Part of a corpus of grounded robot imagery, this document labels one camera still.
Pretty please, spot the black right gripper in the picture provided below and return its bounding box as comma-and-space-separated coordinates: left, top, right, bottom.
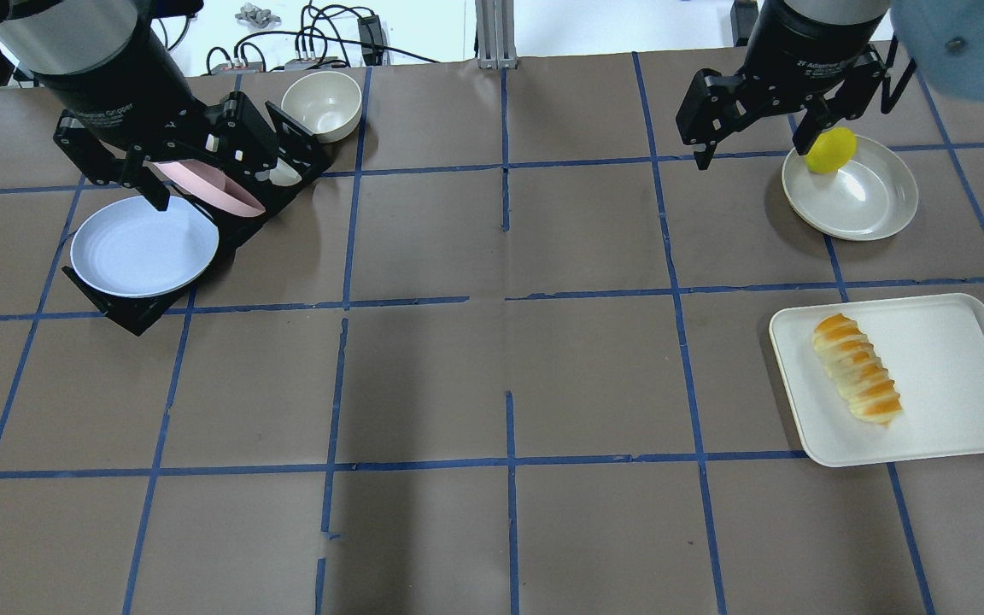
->
676, 3, 917, 171

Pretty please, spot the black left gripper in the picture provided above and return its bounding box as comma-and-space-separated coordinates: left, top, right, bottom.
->
32, 17, 278, 213

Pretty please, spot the light blue plate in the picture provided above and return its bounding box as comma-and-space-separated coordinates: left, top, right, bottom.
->
70, 196, 220, 297

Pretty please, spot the sliced bread loaf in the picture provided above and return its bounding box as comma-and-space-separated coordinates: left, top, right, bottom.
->
811, 313, 903, 425

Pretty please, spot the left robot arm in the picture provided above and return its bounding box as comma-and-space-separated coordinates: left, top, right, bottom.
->
0, 1, 283, 215

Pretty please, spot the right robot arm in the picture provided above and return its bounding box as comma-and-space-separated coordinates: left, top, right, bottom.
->
676, 1, 984, 170

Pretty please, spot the pink plate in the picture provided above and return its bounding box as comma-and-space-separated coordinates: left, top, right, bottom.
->
154, 160, 266, 218

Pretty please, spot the cream plate in rack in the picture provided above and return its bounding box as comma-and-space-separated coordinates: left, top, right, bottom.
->
268, 157, 302, 187

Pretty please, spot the cream round plate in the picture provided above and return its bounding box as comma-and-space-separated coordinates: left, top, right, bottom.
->
781, 136, 919, 242

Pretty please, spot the yellow lemon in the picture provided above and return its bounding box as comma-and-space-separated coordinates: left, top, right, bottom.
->
804, 127, 858, 174

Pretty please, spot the black dish rack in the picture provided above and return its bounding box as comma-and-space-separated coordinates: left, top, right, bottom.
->
61, 92, 331, 336

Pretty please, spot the metal clamp piece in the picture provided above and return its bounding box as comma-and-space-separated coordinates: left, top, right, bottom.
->
234, 3, 282, 30

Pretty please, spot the cream bowl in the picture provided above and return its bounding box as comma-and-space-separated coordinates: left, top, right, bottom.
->
280, 71, 363, 144

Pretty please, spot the black power adapter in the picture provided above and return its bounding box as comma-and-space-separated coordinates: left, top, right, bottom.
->
358, 15, 386, 67

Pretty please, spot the cream rectangular tray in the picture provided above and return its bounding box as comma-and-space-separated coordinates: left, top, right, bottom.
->
769, 293, 984, 467

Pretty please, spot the aluminium frame post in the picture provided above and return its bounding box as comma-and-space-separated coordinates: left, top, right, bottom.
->
475, 0, 518, 70

